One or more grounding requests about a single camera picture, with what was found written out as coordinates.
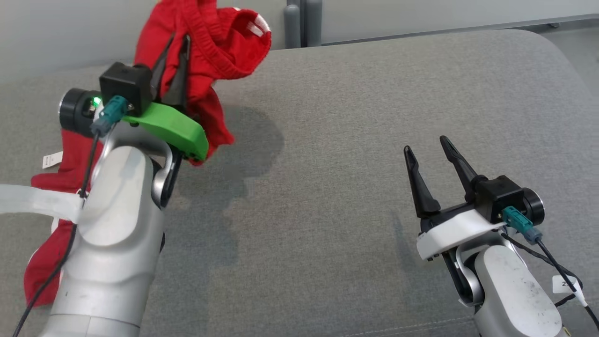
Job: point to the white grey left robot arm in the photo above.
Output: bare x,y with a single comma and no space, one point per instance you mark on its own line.
117,224

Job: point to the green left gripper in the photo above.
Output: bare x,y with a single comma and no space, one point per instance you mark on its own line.
178,131

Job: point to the grey partition base rail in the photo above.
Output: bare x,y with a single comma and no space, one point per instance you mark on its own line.
444,29

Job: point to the grey partition post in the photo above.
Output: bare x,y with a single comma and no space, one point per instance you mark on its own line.
313,23
292,25

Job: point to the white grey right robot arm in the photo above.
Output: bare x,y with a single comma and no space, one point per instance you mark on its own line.
510,290

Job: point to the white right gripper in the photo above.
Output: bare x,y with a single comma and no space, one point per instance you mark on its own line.
449,234

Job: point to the red shorts with white stripe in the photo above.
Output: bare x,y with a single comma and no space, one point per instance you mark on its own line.
220,51

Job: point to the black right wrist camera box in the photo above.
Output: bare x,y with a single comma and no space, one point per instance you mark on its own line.
498,196

